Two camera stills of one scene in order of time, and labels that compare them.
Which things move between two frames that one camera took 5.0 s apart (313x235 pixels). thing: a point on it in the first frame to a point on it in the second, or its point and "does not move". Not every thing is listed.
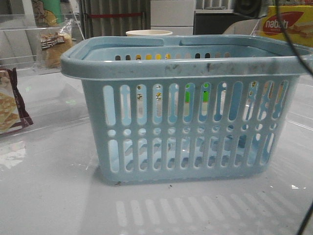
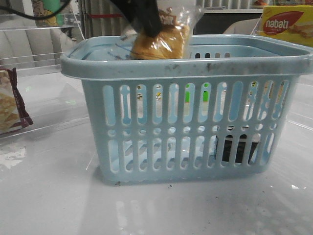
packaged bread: [52, 42] to [178, 18]
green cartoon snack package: [47, 13] does not move
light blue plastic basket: [185, 108] does not move
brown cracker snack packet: [13, 114] does not move
